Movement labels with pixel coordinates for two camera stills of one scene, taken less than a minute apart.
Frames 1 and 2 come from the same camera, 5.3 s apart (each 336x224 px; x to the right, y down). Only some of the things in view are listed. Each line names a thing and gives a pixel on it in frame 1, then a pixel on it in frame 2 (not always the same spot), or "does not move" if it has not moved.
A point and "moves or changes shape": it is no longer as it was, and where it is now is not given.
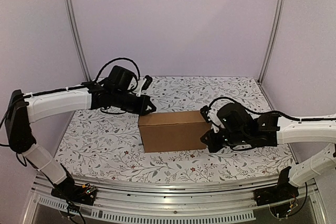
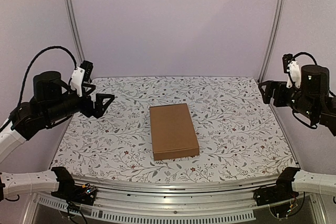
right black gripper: (214, 138) -> (276, 93)
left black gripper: (141, 109) -> (97, 110)
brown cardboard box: (174, 131) moves or changes shape
